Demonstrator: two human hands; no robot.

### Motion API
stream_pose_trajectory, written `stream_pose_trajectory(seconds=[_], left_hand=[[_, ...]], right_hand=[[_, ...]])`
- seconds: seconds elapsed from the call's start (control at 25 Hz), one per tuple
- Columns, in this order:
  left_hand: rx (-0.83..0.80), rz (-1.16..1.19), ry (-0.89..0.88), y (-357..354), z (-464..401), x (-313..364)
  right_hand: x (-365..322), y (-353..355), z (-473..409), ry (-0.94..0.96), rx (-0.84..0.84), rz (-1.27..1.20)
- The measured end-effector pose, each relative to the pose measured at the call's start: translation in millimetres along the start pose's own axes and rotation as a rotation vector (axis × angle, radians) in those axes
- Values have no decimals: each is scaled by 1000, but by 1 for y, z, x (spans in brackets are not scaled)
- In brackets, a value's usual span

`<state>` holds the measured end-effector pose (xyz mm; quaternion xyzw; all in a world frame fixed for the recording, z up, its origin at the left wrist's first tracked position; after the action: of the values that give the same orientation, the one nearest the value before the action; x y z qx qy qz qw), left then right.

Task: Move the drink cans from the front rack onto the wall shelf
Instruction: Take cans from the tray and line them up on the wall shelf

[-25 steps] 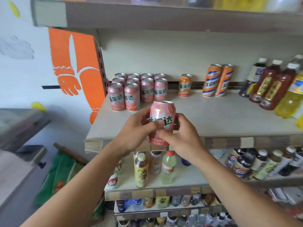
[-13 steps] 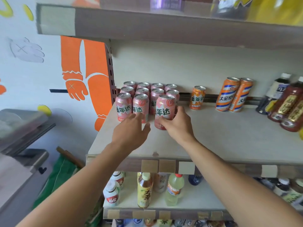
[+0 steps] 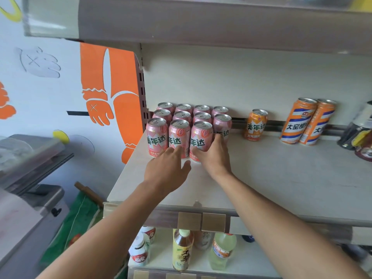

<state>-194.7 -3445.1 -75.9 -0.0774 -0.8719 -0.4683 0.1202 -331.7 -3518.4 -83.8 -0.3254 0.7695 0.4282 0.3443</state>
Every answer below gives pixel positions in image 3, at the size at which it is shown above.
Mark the person's right forearm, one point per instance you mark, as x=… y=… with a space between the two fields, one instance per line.
x=290 y=235

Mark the pale green drink bottle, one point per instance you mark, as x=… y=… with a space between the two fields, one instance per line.
x=222 y=252

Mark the cluster of white milk bottles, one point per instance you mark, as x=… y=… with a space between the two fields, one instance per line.
x=139 y=252

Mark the person's left hand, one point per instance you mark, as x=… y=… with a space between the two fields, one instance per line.
x=165 y=174

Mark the person's left forearm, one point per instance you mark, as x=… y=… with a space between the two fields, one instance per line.
x=98 y=238

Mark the tall orange striped can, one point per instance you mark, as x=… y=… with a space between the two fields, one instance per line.
x=296 y=124
x=321 y=122

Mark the white paper notice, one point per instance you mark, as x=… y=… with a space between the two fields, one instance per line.
x=17 y=223

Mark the person's right hand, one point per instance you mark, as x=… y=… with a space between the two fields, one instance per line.
x=218 y=162

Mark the yellow label tea bottle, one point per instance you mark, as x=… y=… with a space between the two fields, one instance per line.
x=182 y=252

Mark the clear food display cover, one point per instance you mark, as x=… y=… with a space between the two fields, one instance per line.
x=29 y=159

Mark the dark blue round bottle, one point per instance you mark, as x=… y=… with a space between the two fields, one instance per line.
x=248 y=238

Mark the row of red cans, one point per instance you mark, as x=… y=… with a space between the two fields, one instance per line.
x=157 y=136

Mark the small clear bottle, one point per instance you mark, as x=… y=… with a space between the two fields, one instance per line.
x=203 y=241

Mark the wooden stick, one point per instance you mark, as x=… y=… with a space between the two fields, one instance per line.
x=88 y=193

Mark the steel counter machine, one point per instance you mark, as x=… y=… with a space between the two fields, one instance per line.
x=49 y=197

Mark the clear round disc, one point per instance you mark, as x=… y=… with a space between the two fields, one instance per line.
x=82 y=145

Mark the pink soda can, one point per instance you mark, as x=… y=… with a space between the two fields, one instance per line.
x=200 y=136

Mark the yellow round disc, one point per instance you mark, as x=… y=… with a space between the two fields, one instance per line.
x=61 y=137

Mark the small orange can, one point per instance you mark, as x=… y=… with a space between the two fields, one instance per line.
x=255 y=126

